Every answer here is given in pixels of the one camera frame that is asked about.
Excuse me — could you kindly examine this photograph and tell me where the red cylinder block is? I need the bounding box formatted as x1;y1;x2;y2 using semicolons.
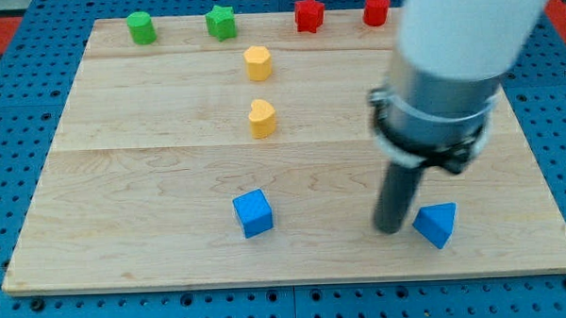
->
362;0;391;26

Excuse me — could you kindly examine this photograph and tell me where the blue triangle block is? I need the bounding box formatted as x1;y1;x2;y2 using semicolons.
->
412;202;458;250

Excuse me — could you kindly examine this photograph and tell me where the yellow heart block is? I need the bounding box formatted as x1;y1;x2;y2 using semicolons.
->
248;98;277;139

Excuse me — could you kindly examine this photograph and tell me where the yellow hexagon block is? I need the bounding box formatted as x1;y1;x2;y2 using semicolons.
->
242;45;273;81

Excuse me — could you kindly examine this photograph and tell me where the green cylinder block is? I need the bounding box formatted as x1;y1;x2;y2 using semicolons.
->
126;11;157;45

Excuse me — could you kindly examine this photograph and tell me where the red star block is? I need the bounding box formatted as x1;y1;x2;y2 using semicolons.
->
294;0;325;33

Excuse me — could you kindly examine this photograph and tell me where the green star block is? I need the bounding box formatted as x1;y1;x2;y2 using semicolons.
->
205;6;237;42

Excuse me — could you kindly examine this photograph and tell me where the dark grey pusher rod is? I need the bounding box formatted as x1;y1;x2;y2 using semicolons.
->
373;162;425;235

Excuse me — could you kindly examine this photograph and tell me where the light wooden board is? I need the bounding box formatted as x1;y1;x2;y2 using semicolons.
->
2;8;566;296

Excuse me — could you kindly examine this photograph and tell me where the blue cube block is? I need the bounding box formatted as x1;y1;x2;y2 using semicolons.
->
232;189;274;239

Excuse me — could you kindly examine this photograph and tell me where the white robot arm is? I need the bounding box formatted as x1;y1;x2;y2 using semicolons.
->
368;0;548;234

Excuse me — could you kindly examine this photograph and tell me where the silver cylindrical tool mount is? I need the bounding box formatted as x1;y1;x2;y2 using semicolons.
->
368;51;499;175

